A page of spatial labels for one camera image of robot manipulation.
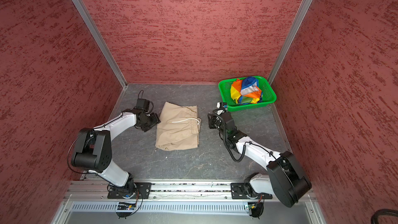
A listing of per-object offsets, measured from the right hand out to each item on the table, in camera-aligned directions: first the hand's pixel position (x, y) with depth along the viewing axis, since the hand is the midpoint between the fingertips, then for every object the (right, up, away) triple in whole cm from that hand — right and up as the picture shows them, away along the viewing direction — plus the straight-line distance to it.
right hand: (209, 117), depth 86 cm
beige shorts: (-19, -8, +10) cm, 23 cm away
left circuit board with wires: (-40, -41, -13) cm, 59 cm away
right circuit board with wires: (+22, -41, -15) cm, 49 cm away
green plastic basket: (+13, +19, +29) cm, 37 cm away
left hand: (-32, -6, +7) cm, 33 cm away
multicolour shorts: (+25, +15, +14) cm, 33 cm away
